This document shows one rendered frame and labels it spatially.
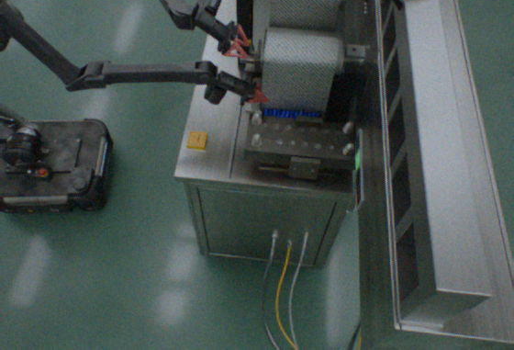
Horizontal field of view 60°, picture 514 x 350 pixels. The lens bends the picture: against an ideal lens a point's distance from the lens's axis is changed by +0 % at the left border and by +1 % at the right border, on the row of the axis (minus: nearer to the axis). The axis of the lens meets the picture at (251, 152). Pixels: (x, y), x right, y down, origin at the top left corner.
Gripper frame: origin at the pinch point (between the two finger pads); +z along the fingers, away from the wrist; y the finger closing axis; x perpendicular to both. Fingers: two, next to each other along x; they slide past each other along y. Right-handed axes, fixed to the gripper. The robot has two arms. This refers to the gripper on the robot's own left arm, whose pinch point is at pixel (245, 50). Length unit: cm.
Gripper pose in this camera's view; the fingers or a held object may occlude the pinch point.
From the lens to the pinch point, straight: 155.6
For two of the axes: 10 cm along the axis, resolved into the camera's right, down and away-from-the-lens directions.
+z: 7.6, 4.3, 4.9
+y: -1.1, 8.3, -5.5
